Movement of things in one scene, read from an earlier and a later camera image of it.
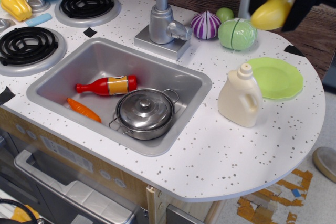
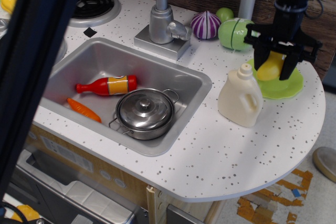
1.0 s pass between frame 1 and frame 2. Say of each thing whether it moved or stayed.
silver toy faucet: stayed
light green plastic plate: stayed
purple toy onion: stayed
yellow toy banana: moved
